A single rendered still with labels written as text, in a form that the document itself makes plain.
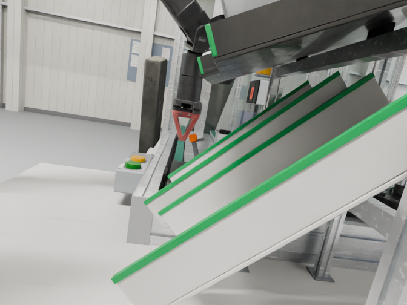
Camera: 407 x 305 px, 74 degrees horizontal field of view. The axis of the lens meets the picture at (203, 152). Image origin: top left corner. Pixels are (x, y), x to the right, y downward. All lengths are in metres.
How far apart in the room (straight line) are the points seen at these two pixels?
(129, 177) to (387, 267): 0.57
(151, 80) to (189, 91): 2.69
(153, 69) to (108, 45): 4.82
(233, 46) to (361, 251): 0.58
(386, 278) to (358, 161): 0.07
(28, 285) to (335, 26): 0.48
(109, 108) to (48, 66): 1.84
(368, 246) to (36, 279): 0.62
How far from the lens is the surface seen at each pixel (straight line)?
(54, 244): 0.59
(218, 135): 0.65
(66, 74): 8.28
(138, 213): 0.55
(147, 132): 3.48
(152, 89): 3.33
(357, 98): 0.33
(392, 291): 0.21
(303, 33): 0.19
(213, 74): 0.33
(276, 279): 0.57
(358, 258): 0.71
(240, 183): 0.31
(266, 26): 0.18
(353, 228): 0.65
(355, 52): 0.28
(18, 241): 0.61
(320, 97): 0.34
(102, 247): 0.57
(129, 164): 0.69
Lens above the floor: 1.16
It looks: 12 degrees down
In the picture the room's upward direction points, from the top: 10 degrees clockwise
